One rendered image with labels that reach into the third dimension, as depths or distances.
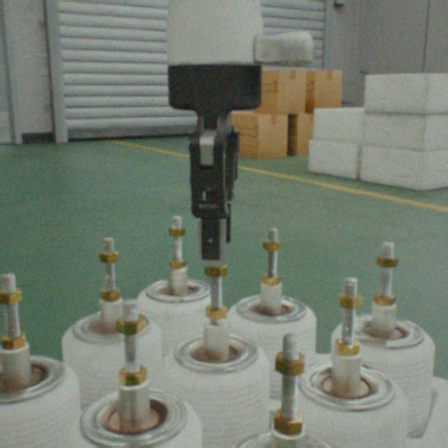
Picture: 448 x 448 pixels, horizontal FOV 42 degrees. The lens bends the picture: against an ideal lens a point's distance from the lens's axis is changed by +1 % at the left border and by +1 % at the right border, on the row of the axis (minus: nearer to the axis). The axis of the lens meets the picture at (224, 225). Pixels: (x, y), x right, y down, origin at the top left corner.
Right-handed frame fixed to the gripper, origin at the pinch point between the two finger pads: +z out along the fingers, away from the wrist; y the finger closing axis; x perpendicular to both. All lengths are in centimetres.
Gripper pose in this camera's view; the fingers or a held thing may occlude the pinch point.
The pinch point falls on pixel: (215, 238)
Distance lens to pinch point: 49.0
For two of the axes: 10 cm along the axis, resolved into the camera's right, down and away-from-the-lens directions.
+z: 0.0, 9.7, 2.3
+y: -0.7, 2.3, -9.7
